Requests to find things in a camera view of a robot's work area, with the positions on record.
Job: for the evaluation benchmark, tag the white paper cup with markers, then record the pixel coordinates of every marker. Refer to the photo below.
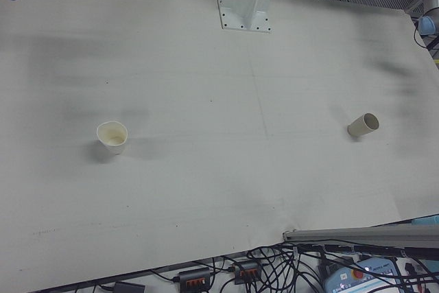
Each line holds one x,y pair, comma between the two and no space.
116,149

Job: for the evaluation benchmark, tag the beige paper cup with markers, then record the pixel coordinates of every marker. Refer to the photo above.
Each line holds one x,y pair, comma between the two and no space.
358,126

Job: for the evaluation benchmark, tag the black hub with orange ports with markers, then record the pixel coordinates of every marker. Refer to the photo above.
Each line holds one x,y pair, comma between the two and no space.
247,270
193,276

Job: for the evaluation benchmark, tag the black power adapter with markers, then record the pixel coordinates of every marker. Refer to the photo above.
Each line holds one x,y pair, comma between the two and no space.
128,287

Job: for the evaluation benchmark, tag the aluminium profile post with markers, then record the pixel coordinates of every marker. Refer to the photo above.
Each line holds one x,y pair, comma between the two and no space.
343,233

